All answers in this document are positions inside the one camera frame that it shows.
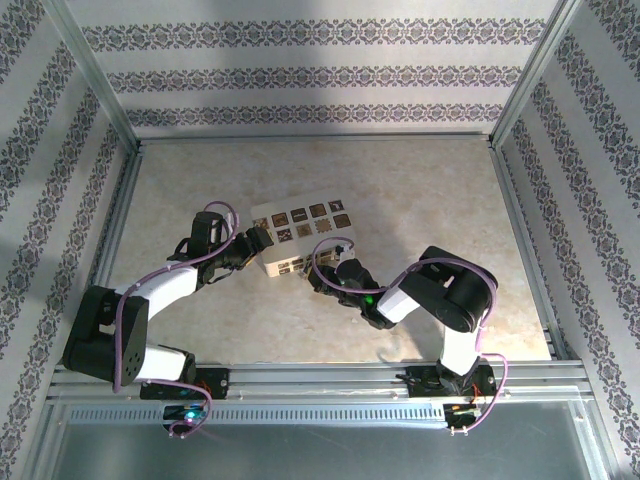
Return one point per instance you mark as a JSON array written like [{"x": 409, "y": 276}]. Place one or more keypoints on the white box with picture tiles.
[{"x": 310, "y": 220}]

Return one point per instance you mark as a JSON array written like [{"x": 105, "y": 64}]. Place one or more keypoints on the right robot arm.
[{"x": 395, "y": 302}]

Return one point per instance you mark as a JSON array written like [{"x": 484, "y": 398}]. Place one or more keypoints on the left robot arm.
[{"x": 165, "y": 285}]

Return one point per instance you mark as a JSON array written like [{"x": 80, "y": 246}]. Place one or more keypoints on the circuit board with orange part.
[{"x": 465, "y": 410}]

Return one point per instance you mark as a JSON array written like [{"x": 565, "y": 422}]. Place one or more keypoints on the circuit board with lit LED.
[{"x": 187, "y": 414}]

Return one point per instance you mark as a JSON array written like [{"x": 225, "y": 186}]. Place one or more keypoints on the aluminium side frame rail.
[
  {"x": 520, "y": 225},
  {"x": 115, "y": 225}
]

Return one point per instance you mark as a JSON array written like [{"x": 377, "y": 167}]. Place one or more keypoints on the aluminium front frame rail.
[{"x": 310, "y": 380}]

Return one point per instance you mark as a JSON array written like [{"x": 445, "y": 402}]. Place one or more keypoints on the aluminium back frame rail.
[{"x": 310, "y": 137}]

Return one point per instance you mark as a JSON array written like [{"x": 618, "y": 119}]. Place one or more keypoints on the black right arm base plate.
[{"x": 422, "y": 382}]

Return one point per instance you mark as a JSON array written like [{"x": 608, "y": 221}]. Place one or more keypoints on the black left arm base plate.
[{"x": 217, "y": 384}]

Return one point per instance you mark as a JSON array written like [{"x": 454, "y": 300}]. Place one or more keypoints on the aluminium corner post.
[
  {"x": 535, "y": 75},
  {"x": 95, "y": 75}
]

